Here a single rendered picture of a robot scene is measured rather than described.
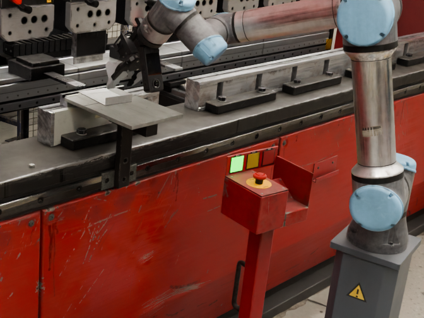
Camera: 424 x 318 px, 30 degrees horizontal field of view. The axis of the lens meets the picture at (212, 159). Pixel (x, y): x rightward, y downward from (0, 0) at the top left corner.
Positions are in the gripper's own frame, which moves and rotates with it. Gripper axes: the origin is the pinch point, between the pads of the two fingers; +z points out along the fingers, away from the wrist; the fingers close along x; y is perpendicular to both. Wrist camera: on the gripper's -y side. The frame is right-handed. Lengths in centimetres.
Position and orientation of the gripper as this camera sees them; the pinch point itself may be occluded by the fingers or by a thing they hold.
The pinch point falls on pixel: (120, 86)
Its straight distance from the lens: 206.4
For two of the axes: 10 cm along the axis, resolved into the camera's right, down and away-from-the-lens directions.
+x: -7.5, 1.6, -6.4
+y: -4.3, -8.6, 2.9
